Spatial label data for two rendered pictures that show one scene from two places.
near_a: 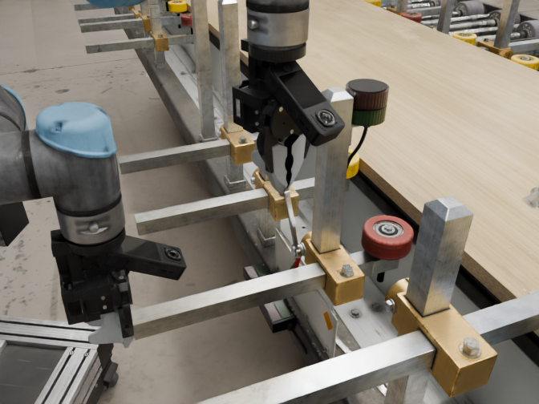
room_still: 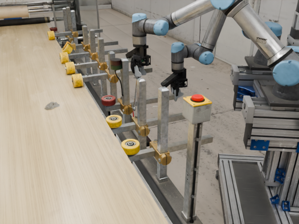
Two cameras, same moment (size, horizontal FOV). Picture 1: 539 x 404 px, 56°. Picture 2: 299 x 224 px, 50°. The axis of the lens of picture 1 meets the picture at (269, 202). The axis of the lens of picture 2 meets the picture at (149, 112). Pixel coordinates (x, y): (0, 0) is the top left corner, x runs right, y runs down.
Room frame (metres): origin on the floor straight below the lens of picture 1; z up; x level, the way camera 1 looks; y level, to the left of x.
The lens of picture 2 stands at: (2.31, 0.00, 1.66)
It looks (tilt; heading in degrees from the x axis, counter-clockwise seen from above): 27 degrees down; 179
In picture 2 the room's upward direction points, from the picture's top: straight up
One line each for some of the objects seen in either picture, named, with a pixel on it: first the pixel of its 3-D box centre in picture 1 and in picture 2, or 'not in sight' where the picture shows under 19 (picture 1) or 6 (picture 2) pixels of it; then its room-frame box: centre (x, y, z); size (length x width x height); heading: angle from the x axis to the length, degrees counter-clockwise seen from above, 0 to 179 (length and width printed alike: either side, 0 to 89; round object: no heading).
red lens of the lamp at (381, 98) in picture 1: (366, 93); (115, 62); (0.67, -0.14, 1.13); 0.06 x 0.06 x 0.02
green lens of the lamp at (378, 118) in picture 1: (364, 110); (116, 66); (0.67, -0.14, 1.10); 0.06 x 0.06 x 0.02
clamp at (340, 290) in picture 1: (331, 264); (124, 106); (0.64, -0.10, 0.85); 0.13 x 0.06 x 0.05; 21
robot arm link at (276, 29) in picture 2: not in sight; (269, 34); (0.42, 0.76, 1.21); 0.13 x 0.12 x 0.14; 21
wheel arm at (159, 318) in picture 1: (273, 288); (140, 102); (0.58, -0.01, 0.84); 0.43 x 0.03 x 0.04; 111
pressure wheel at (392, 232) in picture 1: (384, 254); (108, 106); (0.65, -0.19, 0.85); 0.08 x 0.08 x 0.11
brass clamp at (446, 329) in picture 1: (435, 330); (111, 75); (0.40, -0.19, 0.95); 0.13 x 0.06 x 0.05; 21
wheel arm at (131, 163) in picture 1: (213, 150); (171, 148); (1.06, 0.13, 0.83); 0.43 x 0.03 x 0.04; 111
